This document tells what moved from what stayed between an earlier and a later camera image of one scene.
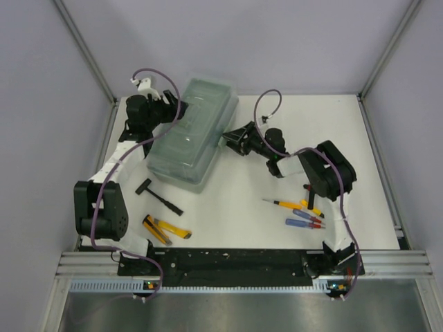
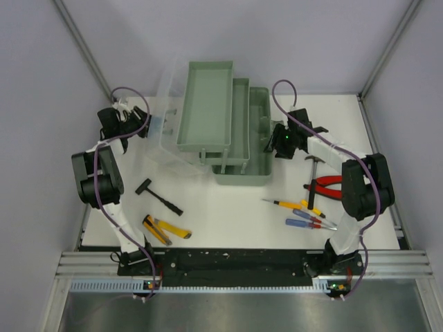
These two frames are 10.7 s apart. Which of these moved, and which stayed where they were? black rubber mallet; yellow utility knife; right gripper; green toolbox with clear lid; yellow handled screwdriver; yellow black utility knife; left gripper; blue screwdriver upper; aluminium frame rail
Moved: right gripper; green toolbox with clear lid; left gripper
Stayed: yellow handled screwdriver; black rubber mallet; yellow black utility knife; yellow utility knife; blue screwdriver upper; aluminium frame rail
